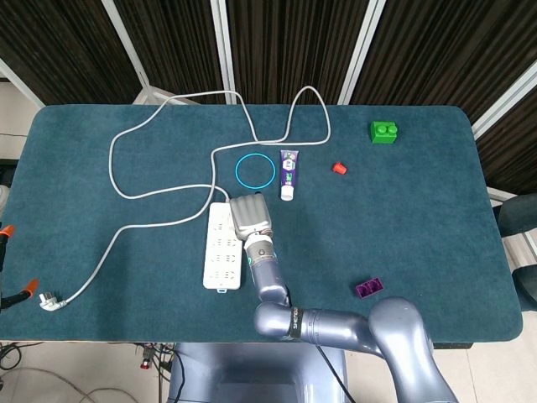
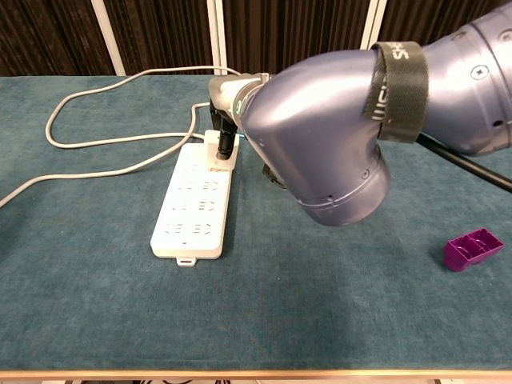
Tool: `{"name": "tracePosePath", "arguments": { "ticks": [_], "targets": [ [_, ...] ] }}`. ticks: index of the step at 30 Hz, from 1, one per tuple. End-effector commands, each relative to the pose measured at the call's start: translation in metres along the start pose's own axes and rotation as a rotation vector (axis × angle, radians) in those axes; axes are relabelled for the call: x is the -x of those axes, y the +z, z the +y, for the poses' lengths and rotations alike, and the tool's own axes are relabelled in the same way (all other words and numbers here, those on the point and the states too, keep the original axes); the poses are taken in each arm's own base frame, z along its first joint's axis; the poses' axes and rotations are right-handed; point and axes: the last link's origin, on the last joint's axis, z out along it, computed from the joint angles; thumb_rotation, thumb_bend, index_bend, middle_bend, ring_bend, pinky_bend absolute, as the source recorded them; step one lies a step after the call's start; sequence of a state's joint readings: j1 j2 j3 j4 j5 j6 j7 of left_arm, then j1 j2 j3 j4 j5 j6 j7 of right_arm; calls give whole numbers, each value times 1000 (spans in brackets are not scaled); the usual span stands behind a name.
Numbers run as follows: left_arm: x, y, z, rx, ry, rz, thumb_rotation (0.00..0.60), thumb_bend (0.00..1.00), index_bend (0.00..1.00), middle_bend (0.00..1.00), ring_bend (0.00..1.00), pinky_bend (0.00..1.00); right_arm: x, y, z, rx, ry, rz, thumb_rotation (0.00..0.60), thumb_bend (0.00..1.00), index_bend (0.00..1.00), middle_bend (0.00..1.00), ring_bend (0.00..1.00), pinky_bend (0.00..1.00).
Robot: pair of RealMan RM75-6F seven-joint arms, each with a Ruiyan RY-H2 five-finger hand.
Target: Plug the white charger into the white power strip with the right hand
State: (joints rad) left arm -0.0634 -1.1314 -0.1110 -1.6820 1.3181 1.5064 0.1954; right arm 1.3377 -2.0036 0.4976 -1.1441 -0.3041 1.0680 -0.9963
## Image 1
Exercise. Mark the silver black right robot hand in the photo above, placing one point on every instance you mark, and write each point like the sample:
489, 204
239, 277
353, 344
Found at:
251, 216

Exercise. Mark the white power strip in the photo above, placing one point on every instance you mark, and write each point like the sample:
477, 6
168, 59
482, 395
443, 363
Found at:
218, 260

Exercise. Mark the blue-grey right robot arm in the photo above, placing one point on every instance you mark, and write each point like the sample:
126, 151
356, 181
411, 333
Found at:
335, 331

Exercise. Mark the purple toothpaste tube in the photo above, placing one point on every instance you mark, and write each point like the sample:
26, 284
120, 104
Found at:
289, 168

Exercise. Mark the small red cap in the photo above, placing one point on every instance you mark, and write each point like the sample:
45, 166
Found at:
339, 168

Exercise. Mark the purple building block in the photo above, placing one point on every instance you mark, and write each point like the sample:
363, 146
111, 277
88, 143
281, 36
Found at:
369, 289

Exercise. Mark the green building block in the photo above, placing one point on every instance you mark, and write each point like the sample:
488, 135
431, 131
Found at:
384, 136

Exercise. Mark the blue-grey robot torso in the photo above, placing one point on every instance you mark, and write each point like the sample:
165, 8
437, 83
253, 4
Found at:
226, 369

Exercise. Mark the teal fabric table mat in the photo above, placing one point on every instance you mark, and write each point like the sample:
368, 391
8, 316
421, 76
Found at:
419, 210

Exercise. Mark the dark slatted partition panel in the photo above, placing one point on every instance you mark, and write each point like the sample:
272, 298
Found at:
176, 42
63, 42
440, 50
516, 159
293, 42

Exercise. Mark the red silver floor connector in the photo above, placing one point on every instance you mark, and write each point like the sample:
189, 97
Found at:
145, 363

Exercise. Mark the black clamp orange tip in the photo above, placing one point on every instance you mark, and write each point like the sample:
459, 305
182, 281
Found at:
8, 231
31, 286

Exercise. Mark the dark clad person leg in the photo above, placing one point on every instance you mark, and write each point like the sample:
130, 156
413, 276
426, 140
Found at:
526, 289
520, 214

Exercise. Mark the white partition post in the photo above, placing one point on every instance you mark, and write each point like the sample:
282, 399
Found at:
363, 42
21, 85
126, 42
221, 42
503, 101

